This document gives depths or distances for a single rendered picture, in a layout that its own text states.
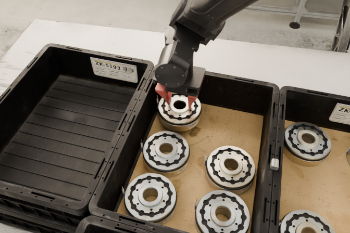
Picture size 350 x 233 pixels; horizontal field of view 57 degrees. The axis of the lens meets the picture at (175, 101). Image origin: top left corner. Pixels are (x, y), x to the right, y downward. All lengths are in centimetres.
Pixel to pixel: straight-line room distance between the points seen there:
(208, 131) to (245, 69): 42
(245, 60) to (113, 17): 168
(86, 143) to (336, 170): 56
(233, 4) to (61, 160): 52
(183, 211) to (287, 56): 75
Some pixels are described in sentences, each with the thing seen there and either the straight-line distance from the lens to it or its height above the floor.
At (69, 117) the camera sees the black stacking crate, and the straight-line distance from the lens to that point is 86.
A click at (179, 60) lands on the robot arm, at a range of 55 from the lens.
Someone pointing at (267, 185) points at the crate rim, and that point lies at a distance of 62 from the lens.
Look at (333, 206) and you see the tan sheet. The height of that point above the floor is 83.
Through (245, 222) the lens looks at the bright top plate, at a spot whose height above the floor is 86.
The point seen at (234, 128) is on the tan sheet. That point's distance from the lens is 80.
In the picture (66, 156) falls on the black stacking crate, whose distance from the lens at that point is 79.
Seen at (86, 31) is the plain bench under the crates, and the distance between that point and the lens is 135.
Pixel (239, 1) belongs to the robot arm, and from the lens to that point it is 44.
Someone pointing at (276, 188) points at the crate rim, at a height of 93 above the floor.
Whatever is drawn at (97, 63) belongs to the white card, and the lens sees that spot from 87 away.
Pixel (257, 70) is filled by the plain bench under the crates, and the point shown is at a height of 70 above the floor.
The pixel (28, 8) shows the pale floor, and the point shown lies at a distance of 303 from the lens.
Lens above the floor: 146
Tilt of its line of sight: 48 degrees down
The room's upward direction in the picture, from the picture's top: straight up
